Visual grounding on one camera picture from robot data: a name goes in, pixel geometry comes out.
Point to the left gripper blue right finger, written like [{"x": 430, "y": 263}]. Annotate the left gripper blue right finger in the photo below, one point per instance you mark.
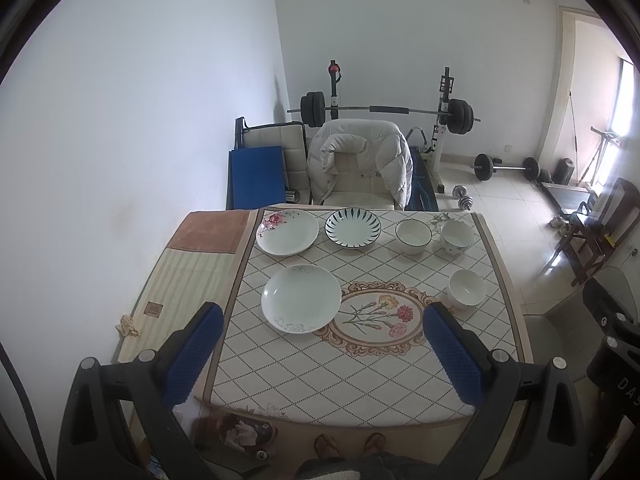
[{"x": 456, "y": 352}]

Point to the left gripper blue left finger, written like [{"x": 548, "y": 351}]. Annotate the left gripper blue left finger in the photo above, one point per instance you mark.
[{"x": 186, "y": 351}]

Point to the plain white bowl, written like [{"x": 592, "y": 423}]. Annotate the plain white bowl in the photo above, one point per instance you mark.
[{"x": 466, "y": 290}]

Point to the white bowl blue dots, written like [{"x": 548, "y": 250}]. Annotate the white bowl blue dots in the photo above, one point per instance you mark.
[{"x": 456, "y": 237}]

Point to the white bowl dark rim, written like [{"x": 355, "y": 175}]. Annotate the white bowl dark rim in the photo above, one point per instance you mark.
[{"x": 413, "y": 236}]

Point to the white plate pink flowers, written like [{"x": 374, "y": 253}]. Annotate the white plate pink flowers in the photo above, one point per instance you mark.
[{"x": 287, "y": 232}]

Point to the blue leaf pattern plate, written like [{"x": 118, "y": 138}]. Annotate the blue leaf pattern plate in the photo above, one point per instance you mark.
[{"x": 353, "y": 228}]

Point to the crumpled tissue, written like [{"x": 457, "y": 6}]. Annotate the crumpled tissue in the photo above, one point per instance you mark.
[{"x": 126, "y": 327}]

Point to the bag on floor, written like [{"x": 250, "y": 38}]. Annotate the bag on floor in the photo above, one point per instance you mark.
[{"x": 250, "y": 436}]

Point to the brown striped cloth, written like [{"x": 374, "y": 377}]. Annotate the brown striped cloth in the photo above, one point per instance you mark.
[{"x": 201, "y": 263}]

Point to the right sandal foot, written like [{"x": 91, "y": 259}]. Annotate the right sandal foot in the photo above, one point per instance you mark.
[{"x": 374, "y": 445}]

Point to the sandal foot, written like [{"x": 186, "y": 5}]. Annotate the sandal foot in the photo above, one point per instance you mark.
[
  {"x": 325, "y": 447},
  {"x": 374, "y": 445}
]

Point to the dark wooden chair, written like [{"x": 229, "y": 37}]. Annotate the dark wooden chair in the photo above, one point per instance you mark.
[{"x": 592, "y": 239}]

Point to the diamond pattern tablecloth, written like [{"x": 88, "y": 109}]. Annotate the diamond pattern tablecloth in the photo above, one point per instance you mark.
[{"x": 371, "y": 365}]

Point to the white plate grey rim pattern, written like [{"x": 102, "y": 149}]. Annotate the white plate grey rim pattern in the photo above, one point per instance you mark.
[{"x": 301, "y": 299}]

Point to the left sandal foot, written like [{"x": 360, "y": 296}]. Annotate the left sandal foot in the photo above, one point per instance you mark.
[{"x": 325, "y": 447}]

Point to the chrome dumbbell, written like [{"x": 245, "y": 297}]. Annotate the chrome dumbbell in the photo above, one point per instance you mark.
[{"x": 461, "y": 195}]

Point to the black blue exercise mat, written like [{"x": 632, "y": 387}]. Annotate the black blue exercise mat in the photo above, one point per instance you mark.
[{"x": 422, "y": 197}]

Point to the barbell on floor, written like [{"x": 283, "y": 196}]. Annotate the barbell on floor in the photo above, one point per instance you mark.
[{"x": 485, "y": 167}]

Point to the small black bin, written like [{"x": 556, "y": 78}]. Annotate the small black bin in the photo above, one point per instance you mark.
[{"x": 564, "y": 171}]

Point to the white puffer jacket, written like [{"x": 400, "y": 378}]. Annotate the white puffer jacket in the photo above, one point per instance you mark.
[{"x": 365, "y": 154}]

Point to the barbell on rack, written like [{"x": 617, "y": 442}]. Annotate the barbell on rack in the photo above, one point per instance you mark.
[{"x": 458, "y": 116}]

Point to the cream padded folding chair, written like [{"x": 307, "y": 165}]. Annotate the cream padded folding chair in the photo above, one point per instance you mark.
[{"x": 290, "y": 137}]

